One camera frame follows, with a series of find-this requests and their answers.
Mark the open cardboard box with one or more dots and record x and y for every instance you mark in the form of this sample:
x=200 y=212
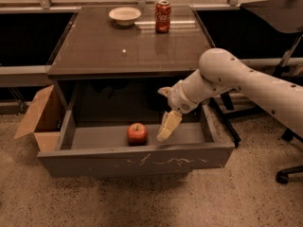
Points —
x=43 y=119

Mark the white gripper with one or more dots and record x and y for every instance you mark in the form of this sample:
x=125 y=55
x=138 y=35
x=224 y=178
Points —
x=178 y=98

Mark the grey open drawer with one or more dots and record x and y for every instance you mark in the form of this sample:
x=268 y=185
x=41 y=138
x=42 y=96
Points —
x=93 y=138

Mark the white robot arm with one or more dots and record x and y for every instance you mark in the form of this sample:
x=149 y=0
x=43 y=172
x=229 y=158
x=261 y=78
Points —
x=218 y=72

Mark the grey cabinet with glossy top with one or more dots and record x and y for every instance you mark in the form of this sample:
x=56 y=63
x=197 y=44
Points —
x=96 y=47

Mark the red cola can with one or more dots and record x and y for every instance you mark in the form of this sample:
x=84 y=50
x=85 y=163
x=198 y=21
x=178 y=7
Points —
x=162 y=16

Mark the red apple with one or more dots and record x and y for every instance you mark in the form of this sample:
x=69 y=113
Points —
x=137 y=134

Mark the white bowl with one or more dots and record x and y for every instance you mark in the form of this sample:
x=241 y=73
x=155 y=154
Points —
x=125 y=16

